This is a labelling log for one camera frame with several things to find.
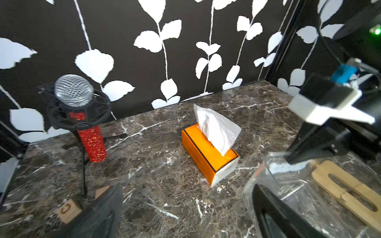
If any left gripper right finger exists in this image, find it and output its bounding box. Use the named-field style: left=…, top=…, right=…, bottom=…
left=252, top=184, right=324, bottom=238

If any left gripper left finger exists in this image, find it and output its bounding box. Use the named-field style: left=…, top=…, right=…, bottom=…
left=55, top=186, right=123, bottom=238

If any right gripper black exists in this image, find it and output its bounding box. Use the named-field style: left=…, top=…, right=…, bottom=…
left=286, top=119, right=381, bottom=164

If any bamboo tissue box lid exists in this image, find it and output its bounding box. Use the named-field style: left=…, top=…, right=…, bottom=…
left=311, top=160, right=381, bottom=233

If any clear plastic tissue box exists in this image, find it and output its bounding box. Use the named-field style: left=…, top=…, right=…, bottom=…
left=243, top=152, right=381, bottom=238

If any orange tissue paper pack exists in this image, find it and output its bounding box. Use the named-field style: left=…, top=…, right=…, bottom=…
left=182, top=104, right=242, bottom=187

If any wooden number cube right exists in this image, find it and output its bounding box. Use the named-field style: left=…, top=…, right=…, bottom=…
left=95, top=185, right=110, bottom=199

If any wooden letter cube left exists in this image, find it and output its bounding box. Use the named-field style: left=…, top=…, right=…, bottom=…
left=56, top=199, right=82, bottom=224

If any black microphone tripod stand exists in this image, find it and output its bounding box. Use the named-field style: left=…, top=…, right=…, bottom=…
left=38, top=84, right=127, bottom=196

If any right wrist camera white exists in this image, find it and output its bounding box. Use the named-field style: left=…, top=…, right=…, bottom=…
left=288, top=58, right=381, bottom=126

